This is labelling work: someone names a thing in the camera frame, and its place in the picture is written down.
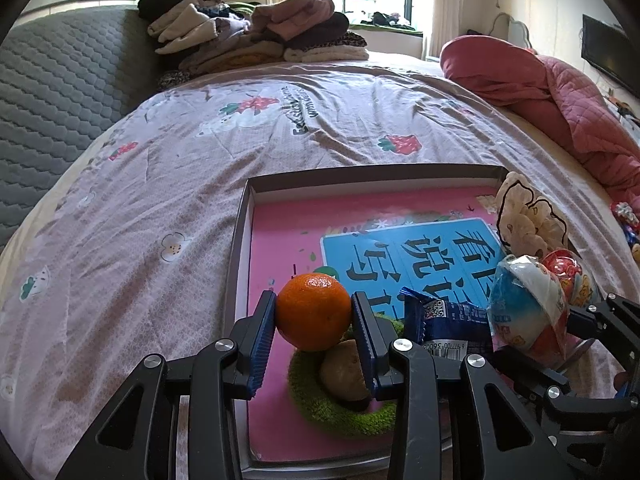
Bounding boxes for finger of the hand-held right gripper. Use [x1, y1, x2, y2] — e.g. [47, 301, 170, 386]
[492, 349, 573, 411]
[566, 292, 640, 376]

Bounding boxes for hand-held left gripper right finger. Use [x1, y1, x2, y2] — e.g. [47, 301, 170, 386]
[350, 291, 571, 480]

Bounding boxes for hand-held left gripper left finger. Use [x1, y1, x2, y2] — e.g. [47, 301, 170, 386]
[55, 289, 279, 480]

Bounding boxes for brown walnut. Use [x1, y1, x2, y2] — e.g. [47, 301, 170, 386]
[320, 340, 373, 403]

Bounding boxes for red white surprise egg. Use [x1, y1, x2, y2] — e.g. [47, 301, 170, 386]
[542, 249, 598, 311]

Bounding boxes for large orange mandarin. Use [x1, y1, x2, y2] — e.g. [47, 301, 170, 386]
[276, 272, 353, 352]

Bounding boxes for blue white surprise egg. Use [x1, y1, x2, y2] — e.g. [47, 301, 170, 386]
[487, 254, 571, 371]

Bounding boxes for green fuzzy scrunchie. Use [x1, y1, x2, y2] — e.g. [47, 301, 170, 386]
[287, 317, 405, 437]

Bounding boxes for blue snack packet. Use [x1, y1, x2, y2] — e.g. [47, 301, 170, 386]
[402, 287, 496, 358]

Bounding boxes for grey cardboard box tray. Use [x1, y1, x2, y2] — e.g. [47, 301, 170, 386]
[223, 163, 576, 476]

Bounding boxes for cream cloth with black trim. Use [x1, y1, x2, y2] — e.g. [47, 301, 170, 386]
[495, 171, 568, 261]

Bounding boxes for pink and blue book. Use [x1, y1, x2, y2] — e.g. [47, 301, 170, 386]
[247, 185, 506, 461]

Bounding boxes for small colourful toy figure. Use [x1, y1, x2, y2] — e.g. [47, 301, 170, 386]
[611, 200, 640, 263]

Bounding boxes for pink quilted blanket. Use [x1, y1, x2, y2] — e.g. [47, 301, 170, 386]
[440, 37, 640, 211]

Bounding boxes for white chair back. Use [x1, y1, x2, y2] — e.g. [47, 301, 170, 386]
[492, 12, 538, 53]

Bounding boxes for pile of folded clothes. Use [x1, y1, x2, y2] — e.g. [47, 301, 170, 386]
[137, 0, 371, 92]

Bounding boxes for green window seat cushion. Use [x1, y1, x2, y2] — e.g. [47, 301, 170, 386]
[347, 22, 425, 38]

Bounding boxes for dark clothing heap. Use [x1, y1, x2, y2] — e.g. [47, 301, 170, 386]
[367, 10, 416, 28]

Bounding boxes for grey quilted headboard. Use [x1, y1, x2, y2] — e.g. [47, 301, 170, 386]
[0, 6, 166, 251]

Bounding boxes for black wall television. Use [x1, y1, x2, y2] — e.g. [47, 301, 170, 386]
[581, 14, 640, 98]

